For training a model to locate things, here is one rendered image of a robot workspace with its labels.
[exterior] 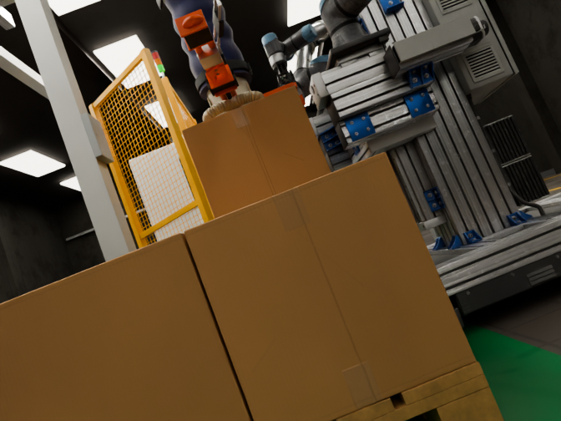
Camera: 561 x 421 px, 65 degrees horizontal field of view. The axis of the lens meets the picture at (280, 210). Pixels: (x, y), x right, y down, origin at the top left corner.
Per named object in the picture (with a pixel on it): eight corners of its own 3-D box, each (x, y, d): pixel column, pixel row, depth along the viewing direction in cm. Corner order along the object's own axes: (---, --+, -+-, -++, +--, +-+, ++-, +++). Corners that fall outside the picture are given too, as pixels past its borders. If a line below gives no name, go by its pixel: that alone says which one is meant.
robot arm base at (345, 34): (369, 54, 169) (359, 32, 170) (377, 34, 154) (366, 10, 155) (333, 68, 169) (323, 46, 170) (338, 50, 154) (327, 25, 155)
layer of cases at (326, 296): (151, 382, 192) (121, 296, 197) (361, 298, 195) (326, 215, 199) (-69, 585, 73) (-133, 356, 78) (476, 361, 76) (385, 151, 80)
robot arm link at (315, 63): (336, 73, 204) (325, 48, 205) (312, 88, 210) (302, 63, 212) (346, 78, 214) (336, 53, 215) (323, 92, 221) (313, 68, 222)
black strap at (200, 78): (205, 103, 187) (202, 95, 188) (255, 83, 187) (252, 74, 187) (191, 83, 165) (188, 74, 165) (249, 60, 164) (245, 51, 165)
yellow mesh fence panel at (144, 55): (175, 367, 320) (83, 109, 342) (185, 361, 328) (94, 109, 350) (257, 346, 268) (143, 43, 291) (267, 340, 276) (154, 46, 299)
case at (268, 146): (246, 247, 198) (215, 166, 202) (328, 214, 198) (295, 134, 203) (224, 244, 139) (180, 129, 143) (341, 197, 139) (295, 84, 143)
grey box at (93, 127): (107, 164, 297) (93, 124, 300) (114, 161, 297) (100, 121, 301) (94, 157, 277) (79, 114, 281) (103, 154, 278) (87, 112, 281)
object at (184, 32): (189, 52, 119) (183, 35, 120) (214, 41, 119) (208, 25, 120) (180, 37, 111) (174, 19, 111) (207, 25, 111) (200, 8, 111)
